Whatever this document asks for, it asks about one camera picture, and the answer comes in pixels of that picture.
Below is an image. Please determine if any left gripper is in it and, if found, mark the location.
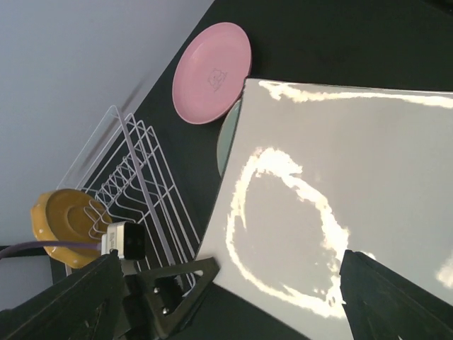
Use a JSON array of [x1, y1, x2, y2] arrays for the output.
[[1, 255, 219, 339]]

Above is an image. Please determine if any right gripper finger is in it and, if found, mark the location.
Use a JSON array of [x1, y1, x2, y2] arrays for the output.
[[340, 249, 452, 339]]

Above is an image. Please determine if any orange dotted scalloped plate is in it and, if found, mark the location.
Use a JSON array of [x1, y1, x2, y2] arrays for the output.
[[30, 188, 113, 246]]

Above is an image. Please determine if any white wire dish rack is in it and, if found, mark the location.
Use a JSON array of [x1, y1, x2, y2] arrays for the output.
[[58, 106, 200, 271]]

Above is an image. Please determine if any white square plate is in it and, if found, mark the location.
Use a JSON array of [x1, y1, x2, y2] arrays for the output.
[[198, 79, 452, 319]]

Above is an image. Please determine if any green floral plate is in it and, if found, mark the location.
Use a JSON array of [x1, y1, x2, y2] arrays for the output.
[[217, 99, 241, 176]]

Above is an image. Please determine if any pink round plate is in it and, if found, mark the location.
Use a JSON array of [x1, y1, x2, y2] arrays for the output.
[[172, 22, 252, 125]]

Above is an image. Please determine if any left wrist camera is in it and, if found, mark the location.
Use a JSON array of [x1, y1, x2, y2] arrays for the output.
[[100, 221, 146, 261]]

